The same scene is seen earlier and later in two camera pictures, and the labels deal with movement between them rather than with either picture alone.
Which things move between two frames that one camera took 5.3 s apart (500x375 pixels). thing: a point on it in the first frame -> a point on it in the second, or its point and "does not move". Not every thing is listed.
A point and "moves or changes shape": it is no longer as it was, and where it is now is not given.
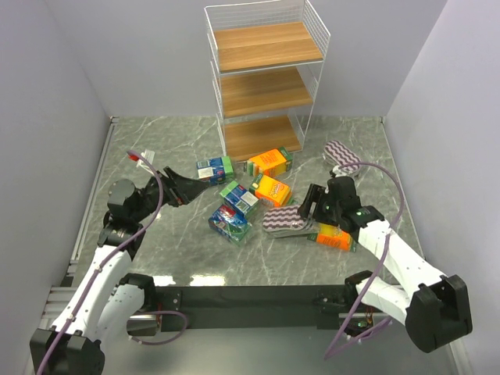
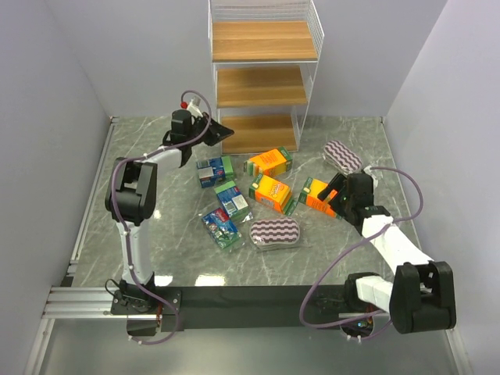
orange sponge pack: [269, 163] does not move
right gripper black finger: [309, 206] -> [336, 183]
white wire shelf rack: [266, 62] does not move
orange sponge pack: [332, 235] moves or changes shape
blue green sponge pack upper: [215, 170] does not move
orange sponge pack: [270, 190] does not move
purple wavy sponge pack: [283, 219] -> [274, 233]
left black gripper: [173, 191] -> [208, 130]
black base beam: [279, 307] does not move
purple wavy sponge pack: [335, 153] does not move
